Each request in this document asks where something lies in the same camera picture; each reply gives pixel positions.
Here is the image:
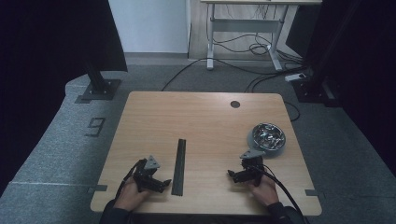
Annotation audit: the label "right hand-held gripper cable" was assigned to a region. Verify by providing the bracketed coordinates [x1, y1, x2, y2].
[247, 163, 311, 224]

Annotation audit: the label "black looped floor cable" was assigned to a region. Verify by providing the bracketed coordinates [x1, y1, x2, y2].
[283, 101, 302, 122]

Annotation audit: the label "black power strip cable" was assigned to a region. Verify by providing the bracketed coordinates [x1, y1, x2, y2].
[245, 73, 289, 93]

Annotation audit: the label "black bar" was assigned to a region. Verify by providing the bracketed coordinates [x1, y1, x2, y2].
[170, 138, 187, 197]

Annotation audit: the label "stainless steel bowl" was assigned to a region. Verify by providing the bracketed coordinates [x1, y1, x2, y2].
[251, 122, 287, 152]

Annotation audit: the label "grey round plate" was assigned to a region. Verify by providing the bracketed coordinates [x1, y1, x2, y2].
[247, 127, 286, 159]

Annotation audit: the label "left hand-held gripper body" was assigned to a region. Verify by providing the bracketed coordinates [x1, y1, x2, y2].
[133, 154, 164, 193]

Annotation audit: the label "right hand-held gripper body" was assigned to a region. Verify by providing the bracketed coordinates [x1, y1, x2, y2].
[238, 148, 267, 188]

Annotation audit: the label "white power strip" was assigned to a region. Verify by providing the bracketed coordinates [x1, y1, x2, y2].
[284, 72, 307, 83]

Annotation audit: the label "person's left hand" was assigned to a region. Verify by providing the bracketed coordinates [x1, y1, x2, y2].
[113, 178, 153, 213]

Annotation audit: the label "black metal stand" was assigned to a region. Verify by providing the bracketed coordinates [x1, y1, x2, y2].
[292, 0, 363, 108]
[74, 57, 122, 105]

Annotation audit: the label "tangled black cables under desk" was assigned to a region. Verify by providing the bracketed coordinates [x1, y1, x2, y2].
[205, 4, 304, 63]

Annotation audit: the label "black textured chopstick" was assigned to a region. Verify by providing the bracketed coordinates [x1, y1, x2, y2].
[179, 138, 186, 197]
[180, 138, 187, 197]

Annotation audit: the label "long black floor cable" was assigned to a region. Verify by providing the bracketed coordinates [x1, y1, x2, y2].
[161, 57, 307, 91]

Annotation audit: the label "white metal frame desk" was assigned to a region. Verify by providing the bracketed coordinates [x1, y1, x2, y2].
[200, 0, 323, 72]

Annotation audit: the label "person's right hand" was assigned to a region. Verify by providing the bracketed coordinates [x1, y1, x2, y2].
[247, 172, 280, 208]

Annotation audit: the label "black curtain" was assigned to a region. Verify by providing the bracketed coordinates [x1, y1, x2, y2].
[0, 0, 129, 195]
[286, 0, 396, 176]

